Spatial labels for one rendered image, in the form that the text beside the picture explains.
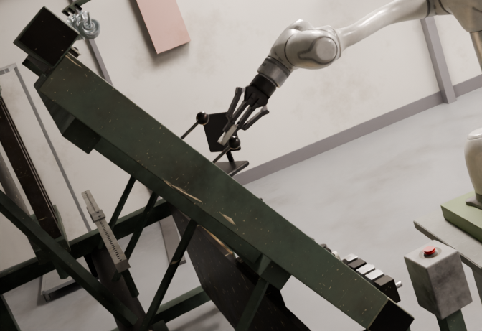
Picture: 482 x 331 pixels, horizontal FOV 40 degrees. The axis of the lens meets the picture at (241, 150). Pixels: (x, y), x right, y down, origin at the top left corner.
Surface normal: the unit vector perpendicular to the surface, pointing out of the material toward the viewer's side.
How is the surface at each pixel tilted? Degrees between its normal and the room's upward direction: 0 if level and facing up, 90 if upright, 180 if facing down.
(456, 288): 90
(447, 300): 90
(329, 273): 90
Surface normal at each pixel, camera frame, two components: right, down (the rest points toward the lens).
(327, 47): 0.18, 0.21
